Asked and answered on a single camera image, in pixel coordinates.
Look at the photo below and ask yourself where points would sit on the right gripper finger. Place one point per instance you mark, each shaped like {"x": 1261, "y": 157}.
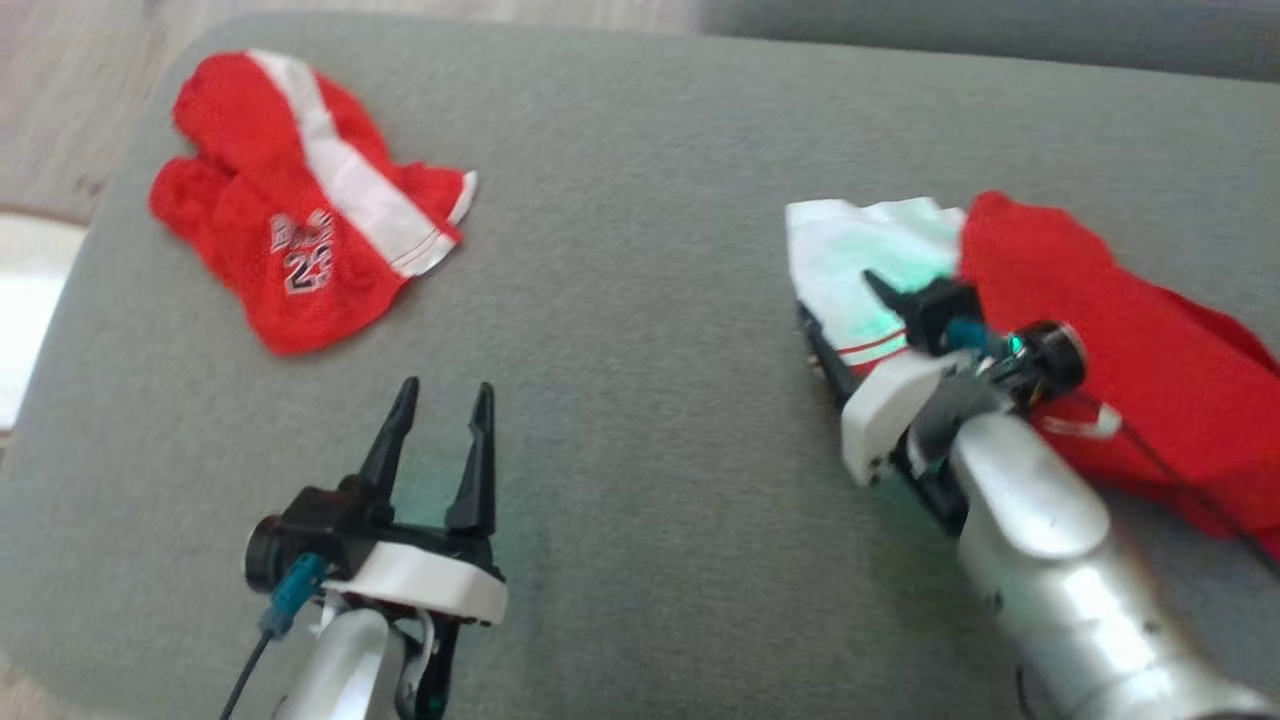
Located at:
{"x": 893, "y": 295}
{"x": 825, "y": 355}

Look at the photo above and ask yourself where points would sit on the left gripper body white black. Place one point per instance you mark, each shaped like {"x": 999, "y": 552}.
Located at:
{"x": 420, "y": 580}

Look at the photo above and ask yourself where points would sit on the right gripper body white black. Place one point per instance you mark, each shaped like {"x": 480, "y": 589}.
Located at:
{"x": 885, "y": 405}

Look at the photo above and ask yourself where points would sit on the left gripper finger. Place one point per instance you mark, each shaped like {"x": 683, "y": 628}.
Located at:
{"x": 392, "y": 440}
{"x": 474, "y": 470}

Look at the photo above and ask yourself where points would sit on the red white basketball jersey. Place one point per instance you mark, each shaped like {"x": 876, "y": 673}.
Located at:
{"x": 1120, "y": 320}

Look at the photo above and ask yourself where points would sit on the red basketball shorts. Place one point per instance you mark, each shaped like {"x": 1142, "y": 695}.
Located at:
{"x": 290, "y": 210}

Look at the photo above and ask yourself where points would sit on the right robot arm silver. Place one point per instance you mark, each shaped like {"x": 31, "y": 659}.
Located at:
{"x": 1060, "y": 560}

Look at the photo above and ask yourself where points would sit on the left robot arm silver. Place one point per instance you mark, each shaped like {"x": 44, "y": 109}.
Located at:
{"x": 335, "y": 665}

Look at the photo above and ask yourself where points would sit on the grey sofa seat cushion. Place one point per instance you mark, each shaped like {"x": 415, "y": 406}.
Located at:
{"x": 650, "y": 400}

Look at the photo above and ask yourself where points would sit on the grey sofa back cushion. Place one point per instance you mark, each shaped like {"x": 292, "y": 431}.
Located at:
{"x": 1000, "y": 30}

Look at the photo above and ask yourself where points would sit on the white floor mat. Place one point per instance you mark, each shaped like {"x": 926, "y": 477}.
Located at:
{"x": 30, "y": 320}

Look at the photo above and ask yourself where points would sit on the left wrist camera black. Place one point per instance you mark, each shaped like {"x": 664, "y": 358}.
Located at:
{"x": 280, "y": 540}

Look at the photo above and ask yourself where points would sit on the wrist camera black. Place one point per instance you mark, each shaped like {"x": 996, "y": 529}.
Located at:
{"x": 280, "y": 540}
{"x": 1045, "y": 355}

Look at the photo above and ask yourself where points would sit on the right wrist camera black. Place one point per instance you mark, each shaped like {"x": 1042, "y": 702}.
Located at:
{"x": 1045, "y": 355}

